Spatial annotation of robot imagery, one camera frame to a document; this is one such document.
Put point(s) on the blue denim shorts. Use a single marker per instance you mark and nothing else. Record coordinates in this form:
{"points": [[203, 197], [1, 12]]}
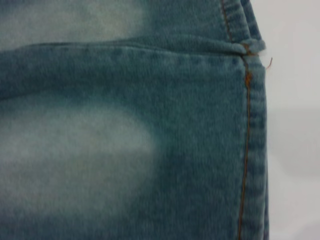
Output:
{"points": [[125, 125]]}

